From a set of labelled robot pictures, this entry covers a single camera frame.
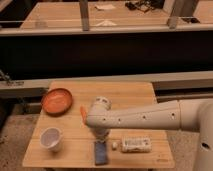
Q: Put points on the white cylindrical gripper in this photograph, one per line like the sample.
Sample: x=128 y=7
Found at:
x=100 y=133

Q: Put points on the metal clamp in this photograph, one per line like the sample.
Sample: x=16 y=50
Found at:
x=6 y=80

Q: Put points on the grey metal post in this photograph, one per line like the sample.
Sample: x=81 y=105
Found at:
x=83 y=4
x=176 y=8

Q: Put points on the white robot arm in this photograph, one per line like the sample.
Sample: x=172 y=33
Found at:
x=194 y=115

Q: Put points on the white paper sheet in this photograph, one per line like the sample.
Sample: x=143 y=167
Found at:
x=105 y=7

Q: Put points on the blue eraser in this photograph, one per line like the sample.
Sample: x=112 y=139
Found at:
x=100 y=152

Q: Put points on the grey metal post right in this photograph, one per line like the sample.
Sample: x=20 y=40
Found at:
x=176 y=8

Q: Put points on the white cup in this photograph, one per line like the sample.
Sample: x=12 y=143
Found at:
x=51 y=139

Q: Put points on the folded white paper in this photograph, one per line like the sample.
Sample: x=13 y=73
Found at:
x=106 y=23

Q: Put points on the small white piece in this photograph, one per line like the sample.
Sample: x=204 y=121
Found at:
x=114 y=145

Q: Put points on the orange carrot toy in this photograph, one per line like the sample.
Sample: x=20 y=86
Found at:
x=83 y=114

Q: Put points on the orange bowl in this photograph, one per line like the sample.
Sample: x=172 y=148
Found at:
x=57 y=101

